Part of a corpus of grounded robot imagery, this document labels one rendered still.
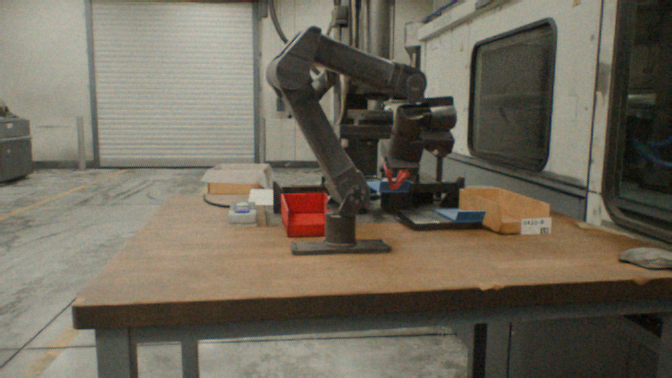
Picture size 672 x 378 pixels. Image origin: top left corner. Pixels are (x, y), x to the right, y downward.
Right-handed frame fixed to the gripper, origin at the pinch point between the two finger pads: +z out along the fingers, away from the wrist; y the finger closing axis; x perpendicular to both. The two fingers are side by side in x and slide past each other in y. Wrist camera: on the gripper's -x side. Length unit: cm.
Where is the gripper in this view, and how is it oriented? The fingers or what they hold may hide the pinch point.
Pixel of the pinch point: (393, 185)
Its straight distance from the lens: 119.9
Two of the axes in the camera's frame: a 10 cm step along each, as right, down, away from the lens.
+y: -1.3, -6.4, 7.6
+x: -9.9, 0.0, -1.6
